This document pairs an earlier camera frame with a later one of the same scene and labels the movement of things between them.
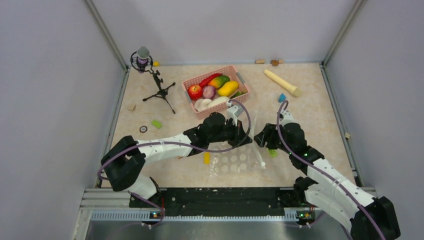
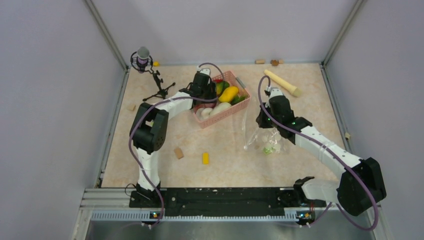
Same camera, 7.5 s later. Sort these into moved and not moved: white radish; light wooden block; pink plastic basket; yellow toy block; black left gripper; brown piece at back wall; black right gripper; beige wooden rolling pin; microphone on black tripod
Moved: black left gripper; white radish; pink plastic basket; black right gripper
Not moved: brown piece at back wall; yellow toy block; light wooden block; microphone on black tripod; beige wooden rolling pin
